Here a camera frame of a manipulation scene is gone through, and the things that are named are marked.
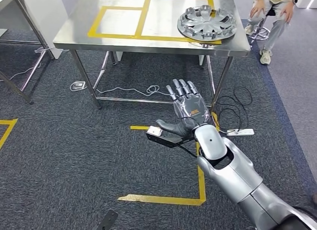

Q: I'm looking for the white socket adaptor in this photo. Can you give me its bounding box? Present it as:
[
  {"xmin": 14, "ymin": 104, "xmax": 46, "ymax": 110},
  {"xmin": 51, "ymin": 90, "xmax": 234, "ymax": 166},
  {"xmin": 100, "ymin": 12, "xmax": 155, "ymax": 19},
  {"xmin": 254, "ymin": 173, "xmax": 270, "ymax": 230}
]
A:
[{"xmin": 69, "ymin": 80, "xmax": 88, "ymax": 93}]

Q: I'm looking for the yellow workbench tape outline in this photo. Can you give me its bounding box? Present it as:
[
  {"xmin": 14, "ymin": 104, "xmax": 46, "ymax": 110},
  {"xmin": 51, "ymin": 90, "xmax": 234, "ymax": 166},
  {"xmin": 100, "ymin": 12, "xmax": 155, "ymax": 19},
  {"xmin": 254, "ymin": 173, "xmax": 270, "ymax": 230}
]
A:
[{"xmin": 87, "ymin": 0, "xmax": 223, "ymax": 46}]

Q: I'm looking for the coiled white floor cable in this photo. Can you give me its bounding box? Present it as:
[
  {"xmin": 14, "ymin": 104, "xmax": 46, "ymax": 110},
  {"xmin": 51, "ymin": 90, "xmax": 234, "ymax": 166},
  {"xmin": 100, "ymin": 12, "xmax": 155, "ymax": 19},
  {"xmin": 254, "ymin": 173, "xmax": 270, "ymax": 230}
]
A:
[{"xmin": 94, "ymin": 84, "xmax": 174, "ymax": 99}]

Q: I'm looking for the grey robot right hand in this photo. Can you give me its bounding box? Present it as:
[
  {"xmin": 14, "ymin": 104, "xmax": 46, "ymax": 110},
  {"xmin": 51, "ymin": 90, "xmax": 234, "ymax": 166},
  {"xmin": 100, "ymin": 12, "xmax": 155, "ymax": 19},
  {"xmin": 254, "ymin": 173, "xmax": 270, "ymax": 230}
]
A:
[{"xmin": 155, "ymin": 78, "xmax": 211, "ymax": 138}]

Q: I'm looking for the black round seat stool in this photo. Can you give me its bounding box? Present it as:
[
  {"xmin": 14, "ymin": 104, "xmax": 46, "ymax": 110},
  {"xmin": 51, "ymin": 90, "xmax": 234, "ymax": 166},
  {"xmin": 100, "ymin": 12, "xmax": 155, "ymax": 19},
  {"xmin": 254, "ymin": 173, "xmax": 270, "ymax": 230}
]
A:
[{"xmin": 248, "ymin": 6, "xmax": 277, "ymax": 43}]

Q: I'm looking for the person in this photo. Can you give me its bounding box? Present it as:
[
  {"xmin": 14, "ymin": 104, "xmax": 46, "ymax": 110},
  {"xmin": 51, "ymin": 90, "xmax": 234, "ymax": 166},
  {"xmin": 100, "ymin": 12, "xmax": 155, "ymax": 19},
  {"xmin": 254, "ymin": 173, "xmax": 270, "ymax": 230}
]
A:
[{"xmin": 244, "ymin": 0, "xmax": 306, "ymax": 66}]

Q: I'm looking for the white cable with plug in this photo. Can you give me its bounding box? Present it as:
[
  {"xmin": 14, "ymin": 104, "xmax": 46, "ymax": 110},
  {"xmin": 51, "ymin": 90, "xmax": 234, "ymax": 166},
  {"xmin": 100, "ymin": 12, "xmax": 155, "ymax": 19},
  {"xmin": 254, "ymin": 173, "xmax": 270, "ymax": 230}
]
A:
[{"xmin": 0, "ymin": 46, "xmax": 70, "ymax": 82}]

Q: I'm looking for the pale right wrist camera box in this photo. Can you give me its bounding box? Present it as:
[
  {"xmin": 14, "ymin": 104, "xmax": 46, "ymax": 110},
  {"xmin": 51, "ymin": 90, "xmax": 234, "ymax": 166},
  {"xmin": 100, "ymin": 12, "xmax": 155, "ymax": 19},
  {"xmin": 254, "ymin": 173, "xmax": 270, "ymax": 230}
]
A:
[{"xmin": 146, "ymin": 125, "xmax": 163, "ymax": 137}]

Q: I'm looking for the grey plastic wheel hubcap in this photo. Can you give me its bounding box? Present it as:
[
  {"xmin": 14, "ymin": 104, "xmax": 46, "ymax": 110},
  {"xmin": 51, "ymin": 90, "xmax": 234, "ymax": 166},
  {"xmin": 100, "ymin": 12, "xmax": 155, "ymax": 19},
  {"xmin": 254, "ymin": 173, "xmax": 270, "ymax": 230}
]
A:
[{"xmin": 177, "ymin": 4, "xmax": 238, "ymax": 43}]

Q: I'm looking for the looped black floor cable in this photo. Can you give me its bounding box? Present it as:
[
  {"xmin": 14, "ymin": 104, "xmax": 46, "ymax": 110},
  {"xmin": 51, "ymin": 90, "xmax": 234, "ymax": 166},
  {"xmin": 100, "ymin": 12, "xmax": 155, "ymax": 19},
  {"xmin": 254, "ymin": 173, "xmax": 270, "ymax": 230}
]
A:
[{"xmin": 214, "ymin": 86, "xmax": 254, "ymax": 133}]

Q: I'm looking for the stainless steel workbench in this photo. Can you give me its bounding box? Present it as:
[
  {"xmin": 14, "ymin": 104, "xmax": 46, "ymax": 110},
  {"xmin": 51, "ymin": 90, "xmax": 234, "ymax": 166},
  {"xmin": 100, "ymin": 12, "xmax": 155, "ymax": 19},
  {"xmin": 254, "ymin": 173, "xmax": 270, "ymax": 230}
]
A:
[{"xmin": 53, "ymin": 0, "xmax": 251, "ymax": 110}]

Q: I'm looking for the white power strip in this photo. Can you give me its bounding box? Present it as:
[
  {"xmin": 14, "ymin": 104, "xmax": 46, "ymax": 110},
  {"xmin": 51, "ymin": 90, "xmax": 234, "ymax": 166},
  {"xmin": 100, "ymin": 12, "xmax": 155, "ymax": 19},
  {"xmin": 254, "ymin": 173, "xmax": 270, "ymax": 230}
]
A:
[{"xmin": 226, "ymin": 128, "xmax": 255, "ymax": 137}]

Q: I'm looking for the yellow floor tape square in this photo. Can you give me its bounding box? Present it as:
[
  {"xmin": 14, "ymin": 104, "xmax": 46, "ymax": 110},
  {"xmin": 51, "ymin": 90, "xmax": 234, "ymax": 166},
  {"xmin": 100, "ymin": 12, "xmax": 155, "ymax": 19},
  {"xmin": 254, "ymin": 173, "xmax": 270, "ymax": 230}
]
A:
[
  {"xmin": 0, "ymin": 118, "xmax": 19, "ymax": 151},
  {"xmin": 117, "ymin": 112, "xmax": 221, "ymax": 207}
]

